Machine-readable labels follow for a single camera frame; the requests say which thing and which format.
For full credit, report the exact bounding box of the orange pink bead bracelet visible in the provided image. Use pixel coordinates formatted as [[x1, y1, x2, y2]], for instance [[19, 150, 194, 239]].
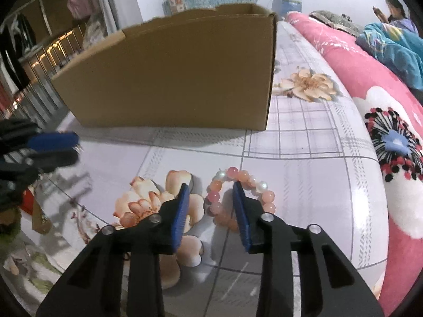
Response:
[[206, 166, 278, 234]]

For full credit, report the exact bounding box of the white fluffy rug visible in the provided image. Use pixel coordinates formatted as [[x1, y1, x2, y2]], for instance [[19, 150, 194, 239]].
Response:
[[1, 232, 63, 313]]

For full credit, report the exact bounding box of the brown paper gift bag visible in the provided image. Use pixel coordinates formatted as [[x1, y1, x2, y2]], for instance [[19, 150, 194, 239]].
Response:
[[31, 200, 52, 235]]

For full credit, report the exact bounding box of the blue patterned blanket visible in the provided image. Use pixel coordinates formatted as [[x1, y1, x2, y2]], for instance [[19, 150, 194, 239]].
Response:
[[356, 23, 422, 91]]

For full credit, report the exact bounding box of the pink floral bedding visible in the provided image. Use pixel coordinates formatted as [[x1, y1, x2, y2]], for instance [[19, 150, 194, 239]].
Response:
[[287, 12, 422, 316]]

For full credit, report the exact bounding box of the red paper gift bag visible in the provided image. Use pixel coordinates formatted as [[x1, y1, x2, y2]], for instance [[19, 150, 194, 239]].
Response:
[[19, 189, 34, 215]]

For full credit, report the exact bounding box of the seated person in lilac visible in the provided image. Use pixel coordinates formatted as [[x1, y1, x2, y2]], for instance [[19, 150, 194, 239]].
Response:
[[373, 0, 419, 34]]

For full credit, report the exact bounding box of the brown cardboard box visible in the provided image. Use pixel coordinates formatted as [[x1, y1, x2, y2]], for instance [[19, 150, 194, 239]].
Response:
[[52, 4, 277, 131]]

